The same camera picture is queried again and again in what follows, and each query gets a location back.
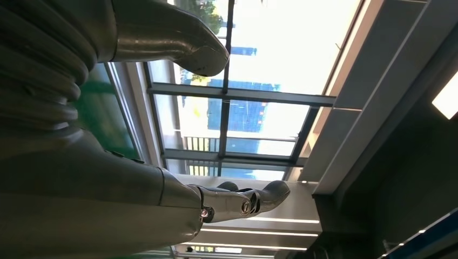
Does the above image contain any white ceiling light panel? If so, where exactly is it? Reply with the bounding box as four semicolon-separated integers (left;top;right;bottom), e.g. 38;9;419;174
432;71;458;120

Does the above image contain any white window sill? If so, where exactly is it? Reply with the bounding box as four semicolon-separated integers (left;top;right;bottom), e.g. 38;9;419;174
116;61;165;168

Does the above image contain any ceiling strip light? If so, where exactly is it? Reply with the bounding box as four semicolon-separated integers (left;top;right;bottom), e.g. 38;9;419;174
247;217;321;225
182;242;308;252
200;228;319;238

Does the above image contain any white conveyor edge rail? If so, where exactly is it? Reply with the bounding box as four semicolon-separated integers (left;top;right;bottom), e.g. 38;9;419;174
104;62;145;161

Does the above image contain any blue glass building outside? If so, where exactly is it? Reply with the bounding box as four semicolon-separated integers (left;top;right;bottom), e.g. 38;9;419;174
179;46;287;181

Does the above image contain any dark window frame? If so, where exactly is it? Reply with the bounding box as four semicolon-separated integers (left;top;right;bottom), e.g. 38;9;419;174
143;0;337;180

